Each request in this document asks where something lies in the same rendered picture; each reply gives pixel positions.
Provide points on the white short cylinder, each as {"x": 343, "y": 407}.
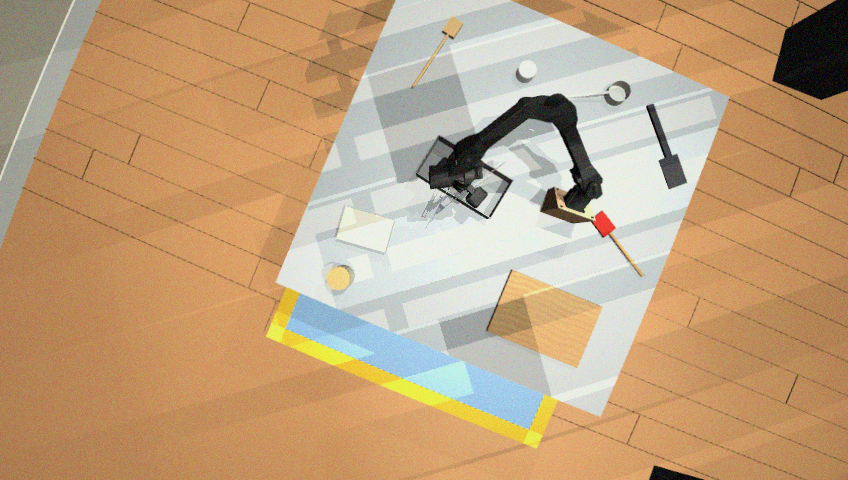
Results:
{"x": 526, "y": 71}

